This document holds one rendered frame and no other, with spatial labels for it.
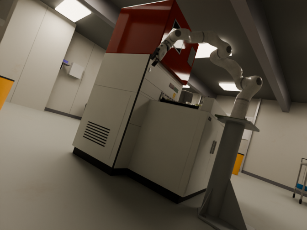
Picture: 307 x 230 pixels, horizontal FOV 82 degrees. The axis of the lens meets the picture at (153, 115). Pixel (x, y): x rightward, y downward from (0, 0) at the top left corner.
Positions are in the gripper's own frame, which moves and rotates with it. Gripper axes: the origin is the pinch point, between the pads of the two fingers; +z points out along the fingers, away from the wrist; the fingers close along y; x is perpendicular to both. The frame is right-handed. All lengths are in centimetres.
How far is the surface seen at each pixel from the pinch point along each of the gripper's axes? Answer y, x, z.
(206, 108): 38, -51, -5
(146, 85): 40.2, 9.2, 7.3
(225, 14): 180, 35, -242
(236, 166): 482, -203, -60
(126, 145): 49, -10, 65
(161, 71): 53, 11, -18
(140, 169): 58, -34, 74
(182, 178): 42, -68, 56
